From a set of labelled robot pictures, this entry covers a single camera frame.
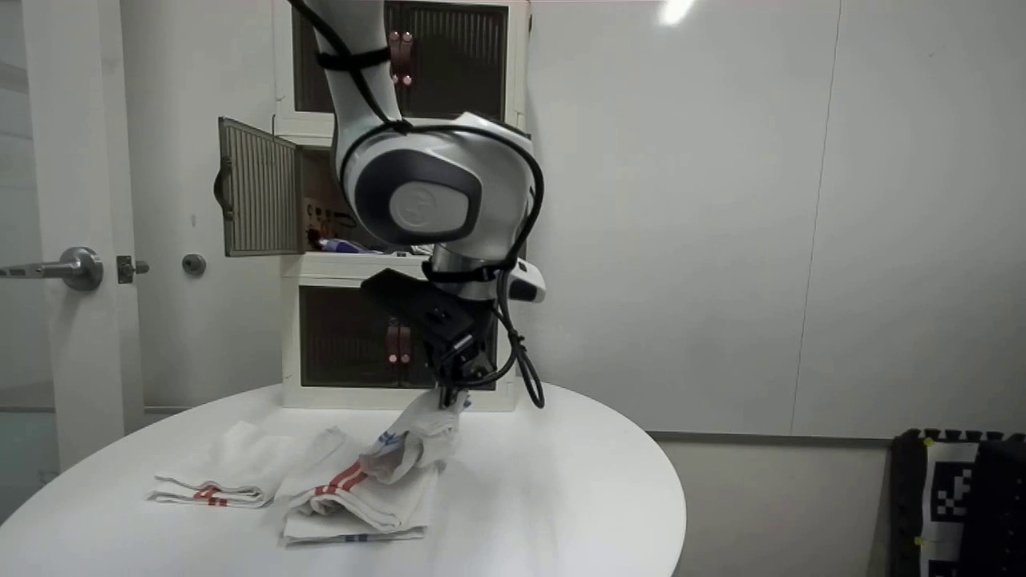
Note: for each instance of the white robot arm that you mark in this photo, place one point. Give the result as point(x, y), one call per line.
point(428, 203)

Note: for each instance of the door latch plate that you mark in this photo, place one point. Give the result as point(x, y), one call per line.
point(129, 267)

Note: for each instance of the round silver door stop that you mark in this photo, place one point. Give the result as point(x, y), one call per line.
point(193, 262)

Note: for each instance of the smoked cabinet door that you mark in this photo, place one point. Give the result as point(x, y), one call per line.
point(257, 185)

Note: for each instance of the white towel small red mark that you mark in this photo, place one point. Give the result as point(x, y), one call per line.
point(211, 470)

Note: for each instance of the white towel blue stripe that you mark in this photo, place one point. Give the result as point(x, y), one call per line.
point(416, 438)

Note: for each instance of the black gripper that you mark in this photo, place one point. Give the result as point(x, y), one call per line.
point(462, 348)

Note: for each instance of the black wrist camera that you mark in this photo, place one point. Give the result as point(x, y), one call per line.
point(410, 298)

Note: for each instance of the white towel red stripes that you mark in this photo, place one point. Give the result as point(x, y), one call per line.
point(364, 514)

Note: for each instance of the white towel inside cabinet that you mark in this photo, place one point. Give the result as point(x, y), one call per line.
point(336, 244)

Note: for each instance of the white three-tier cabinet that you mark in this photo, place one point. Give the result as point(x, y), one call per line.
point(353, 273)

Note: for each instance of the black white marker board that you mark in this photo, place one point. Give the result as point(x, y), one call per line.
point(948, 499)

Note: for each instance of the white room door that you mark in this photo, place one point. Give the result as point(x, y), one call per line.
point(81, 129)

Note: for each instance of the silver door lever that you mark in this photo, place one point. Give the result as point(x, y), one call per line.
point(73, 267)

